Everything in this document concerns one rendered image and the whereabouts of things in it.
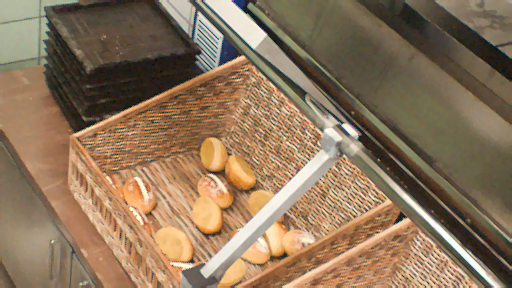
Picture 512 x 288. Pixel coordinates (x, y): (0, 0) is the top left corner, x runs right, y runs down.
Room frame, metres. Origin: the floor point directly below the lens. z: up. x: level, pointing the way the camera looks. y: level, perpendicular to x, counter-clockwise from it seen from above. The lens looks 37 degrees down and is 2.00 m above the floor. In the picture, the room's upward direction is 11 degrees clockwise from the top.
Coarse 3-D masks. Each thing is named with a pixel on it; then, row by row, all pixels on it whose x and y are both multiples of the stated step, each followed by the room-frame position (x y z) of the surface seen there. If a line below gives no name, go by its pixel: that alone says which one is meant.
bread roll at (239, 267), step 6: (234, 264) 1.37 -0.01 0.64; (240, 264) 1.38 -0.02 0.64; (228, 270) 1.35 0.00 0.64; (234, 270) 1.36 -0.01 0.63; (240, 270) 1.37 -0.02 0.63; (228, 276) 1.34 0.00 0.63; (234, 276) 1.35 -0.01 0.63; (240, 276) 1.36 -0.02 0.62; (222, 282) 1.33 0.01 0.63; (228, 282) 1.33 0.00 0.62; (234, 282) 1.34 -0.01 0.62
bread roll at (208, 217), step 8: (200, 200) 1.55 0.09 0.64; (208, 200) 1.54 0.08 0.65; (200, 208) 1.53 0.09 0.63; (208, 208) 1.51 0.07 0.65; (216, 208) 1.52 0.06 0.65; (200, 216) 1.51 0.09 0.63; (208, 216) 1.50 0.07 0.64; (216, 216) 1.50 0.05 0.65; (200, 224) 1.49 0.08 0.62; (208, 224) 1.48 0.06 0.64; (216, 224) 1.48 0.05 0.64; (208, 232) 1.48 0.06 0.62; (216, 232) 1.48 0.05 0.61
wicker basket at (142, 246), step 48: (192, 96) 1.75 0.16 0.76; (240, 96) 1.83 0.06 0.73; (96, 144) 1.60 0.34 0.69; (144, 144) 1.68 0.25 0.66; (240, 144) 1.77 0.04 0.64; (288, 144) 1.68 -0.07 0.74; (96, 192) 1.46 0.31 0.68; (192, 192) 1.62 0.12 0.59; (240, 192) 1.66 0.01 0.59; (336, 192) 1.55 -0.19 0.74; (144, 240) 1.30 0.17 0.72; (192, 240) 1.47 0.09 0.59; (336, 240) 1.34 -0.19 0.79
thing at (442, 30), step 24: (384, 0) 1.64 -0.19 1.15; (408, 0) 1.61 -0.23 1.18; (432, 0) 1.63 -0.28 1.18; (408, 24) 1.58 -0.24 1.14; (432, 24) 1.54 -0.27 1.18; (456, 24) 1.55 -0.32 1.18; (456, 48) 1.49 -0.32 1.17; (480, 48) 1.48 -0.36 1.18; (480, 72) 1.44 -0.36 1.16; (504, 72) 1.41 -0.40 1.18; (504, 96) 1.39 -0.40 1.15
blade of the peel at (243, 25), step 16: (208, 0) 1.26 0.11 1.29; (224, 0) 1.25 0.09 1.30; (224, 16) 1.23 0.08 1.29; (240, 16) 1.21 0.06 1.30; (240, 32) 1.19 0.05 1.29; (256, 32) 1.18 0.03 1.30; (256, 48) 1.16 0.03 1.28; (272, 48) 1.18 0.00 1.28; (272, 64) 1.18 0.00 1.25; (288, 64) 1.20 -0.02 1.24; (304, 80) 1.23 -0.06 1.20; (320, 96) 1.26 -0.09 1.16; (336, 112) 1.29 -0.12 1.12; (352, 128) 1.32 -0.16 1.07
